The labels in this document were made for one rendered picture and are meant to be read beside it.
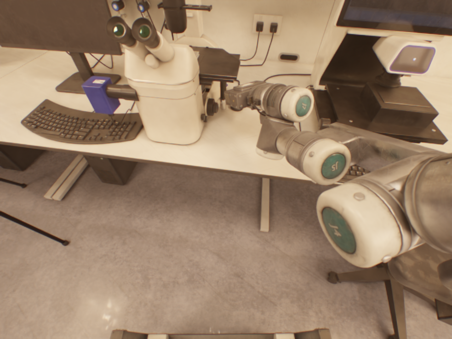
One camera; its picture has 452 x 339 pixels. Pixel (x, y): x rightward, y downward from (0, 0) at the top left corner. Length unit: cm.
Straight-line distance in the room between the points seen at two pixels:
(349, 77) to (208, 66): 61
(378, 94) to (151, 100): 73
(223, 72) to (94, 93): 38
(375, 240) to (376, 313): 125
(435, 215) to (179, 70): 57
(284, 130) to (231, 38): 93
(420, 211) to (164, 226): 132
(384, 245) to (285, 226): 120
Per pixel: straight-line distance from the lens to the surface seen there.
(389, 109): 83
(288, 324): 131
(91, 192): 177
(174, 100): 64
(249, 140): 77
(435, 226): 25
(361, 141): 45
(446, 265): 88
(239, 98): 64
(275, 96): 56
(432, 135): 92
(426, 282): 107
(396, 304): 143
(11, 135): 110
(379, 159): 43
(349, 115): 83
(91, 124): 93
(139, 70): 66
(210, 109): 81
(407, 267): 105
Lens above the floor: 126
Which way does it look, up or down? 50 degrees down
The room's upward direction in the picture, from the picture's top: 2 degrees clockwise
